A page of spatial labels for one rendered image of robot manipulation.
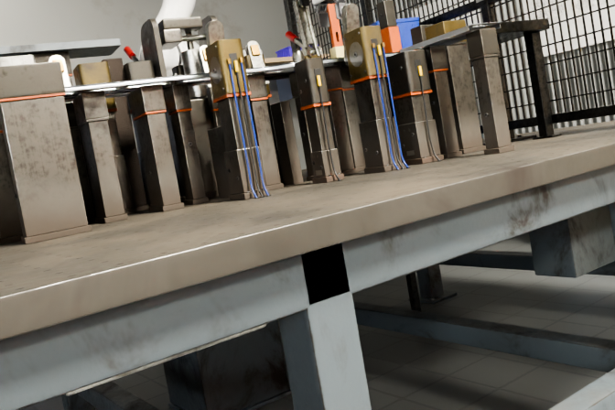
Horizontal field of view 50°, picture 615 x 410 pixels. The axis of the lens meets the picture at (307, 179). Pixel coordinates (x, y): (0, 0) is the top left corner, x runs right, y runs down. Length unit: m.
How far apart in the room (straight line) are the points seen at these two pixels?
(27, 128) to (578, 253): 1.29
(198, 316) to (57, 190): 0.61
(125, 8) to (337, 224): 4.07
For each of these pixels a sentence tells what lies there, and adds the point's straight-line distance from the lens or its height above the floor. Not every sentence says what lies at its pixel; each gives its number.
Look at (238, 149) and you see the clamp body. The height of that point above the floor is 0.81.
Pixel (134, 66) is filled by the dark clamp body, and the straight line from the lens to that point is 1.76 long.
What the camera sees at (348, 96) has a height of 0.91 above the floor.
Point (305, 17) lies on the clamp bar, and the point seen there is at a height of 1.16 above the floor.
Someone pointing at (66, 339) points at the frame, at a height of 0.64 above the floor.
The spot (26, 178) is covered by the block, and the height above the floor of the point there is 0.82.
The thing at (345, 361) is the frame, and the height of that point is 0.50.
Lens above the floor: 0.79
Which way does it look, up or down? 3 degrees down
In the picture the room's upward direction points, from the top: 10 degrees counter-clockwise
